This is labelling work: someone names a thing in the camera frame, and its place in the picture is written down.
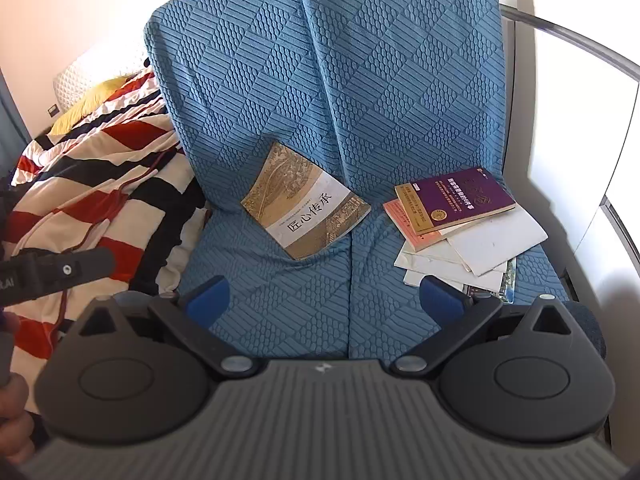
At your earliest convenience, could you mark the red black striped blanket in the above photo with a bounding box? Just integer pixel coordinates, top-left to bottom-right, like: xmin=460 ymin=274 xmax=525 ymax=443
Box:
xmin=0 ymin=67 xmax=210 ymax=403

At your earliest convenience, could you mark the person's left hand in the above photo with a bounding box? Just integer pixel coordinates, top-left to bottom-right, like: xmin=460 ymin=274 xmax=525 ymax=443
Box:
xmin=0 ymin=377 xmax=37 ymax=465

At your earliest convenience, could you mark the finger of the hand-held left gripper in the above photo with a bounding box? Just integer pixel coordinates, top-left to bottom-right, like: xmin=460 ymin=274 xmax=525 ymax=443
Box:
xmin=21 ymin=246 xmax=117 ymax=303

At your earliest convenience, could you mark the beige landscape cover book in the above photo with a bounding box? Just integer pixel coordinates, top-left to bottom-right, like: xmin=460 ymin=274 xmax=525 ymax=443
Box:
xmin=241 ymin=141 xmax=372 ymax=261

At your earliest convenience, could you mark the blue textured sofa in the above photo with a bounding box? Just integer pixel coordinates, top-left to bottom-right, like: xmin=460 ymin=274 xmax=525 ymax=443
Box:
xmin=145 ymin=0 xmax=573 ymax=363

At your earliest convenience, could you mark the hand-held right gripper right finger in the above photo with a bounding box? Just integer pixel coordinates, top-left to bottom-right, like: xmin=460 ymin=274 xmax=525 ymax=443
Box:
xmin=390 ymin=276 xmax=573 ymax=376

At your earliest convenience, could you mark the pink and white book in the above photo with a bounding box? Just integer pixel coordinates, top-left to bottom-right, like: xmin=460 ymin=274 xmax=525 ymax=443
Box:
xmin=383 ymin=199 xmax=451 ymax=254

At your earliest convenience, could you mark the purple book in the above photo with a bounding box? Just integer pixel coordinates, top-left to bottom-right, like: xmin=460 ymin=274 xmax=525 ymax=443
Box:
xmin=394 ymin=167 xmax=517 ymax=236

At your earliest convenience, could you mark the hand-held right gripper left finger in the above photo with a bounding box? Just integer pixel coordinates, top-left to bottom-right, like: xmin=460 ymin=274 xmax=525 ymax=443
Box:
xmin=75 ymin=276 xmax=258 ymax=378

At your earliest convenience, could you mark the white pillow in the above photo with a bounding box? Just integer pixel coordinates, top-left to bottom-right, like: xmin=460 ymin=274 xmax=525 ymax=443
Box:
xmin=52 ymin=50 xmax=150 ymax=111

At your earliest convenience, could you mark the yellow pillow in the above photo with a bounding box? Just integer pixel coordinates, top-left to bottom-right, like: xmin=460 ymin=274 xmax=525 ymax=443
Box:
xmin=47 ymin=76 xmax=135 ymax=136

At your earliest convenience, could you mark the grey metal frame bar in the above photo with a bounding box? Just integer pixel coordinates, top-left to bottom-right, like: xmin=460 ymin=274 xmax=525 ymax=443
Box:
xmin=571 ymin=194 xmax=640 ymax=268

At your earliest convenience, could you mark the white panel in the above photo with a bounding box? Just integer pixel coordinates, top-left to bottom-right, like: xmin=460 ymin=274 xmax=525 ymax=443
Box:
xmin=500 ymin=10 xmax=640 ymax=261

